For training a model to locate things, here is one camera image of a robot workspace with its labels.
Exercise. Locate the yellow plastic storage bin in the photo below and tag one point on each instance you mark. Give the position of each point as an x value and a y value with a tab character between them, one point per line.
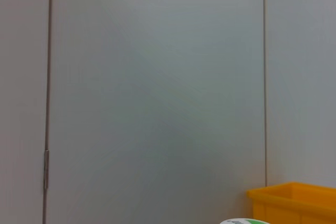
288	205

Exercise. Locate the clear water bottle green label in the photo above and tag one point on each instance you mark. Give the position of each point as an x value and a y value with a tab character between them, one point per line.
244	221

